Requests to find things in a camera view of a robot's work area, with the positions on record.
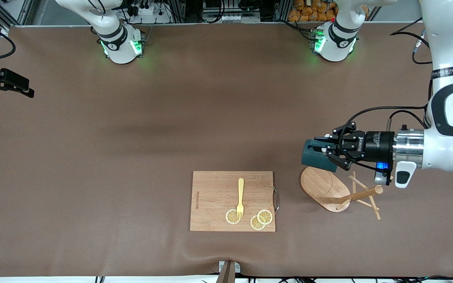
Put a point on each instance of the dark green cup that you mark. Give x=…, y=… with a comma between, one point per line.
x=313, y=161

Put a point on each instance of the brown table cover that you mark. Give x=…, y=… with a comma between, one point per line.
x=132, y=137

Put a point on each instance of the wooden mug rack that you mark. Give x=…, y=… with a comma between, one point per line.
x=321, y=190

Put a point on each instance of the orange snack bag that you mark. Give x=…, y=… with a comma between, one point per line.
x=309, y=11

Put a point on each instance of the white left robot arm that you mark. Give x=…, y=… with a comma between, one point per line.
x=446, y=39

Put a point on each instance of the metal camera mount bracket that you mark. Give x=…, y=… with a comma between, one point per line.
x=228, y=273

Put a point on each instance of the aluminium frame post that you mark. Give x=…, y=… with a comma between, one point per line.
x=18, y=11

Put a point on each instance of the white power strip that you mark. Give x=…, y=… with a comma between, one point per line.
x=148, y=13

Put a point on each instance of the lemon slice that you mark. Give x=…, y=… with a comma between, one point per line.
x=256, y=224
x=231, y=218
x=265, y=216

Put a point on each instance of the bamboo cutting board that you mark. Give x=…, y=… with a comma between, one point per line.
x=214, y=196

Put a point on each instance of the yellow plastic fork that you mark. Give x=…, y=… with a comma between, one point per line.
x=241, y=192

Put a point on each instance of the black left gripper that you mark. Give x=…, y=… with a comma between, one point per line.
x=378, y=145

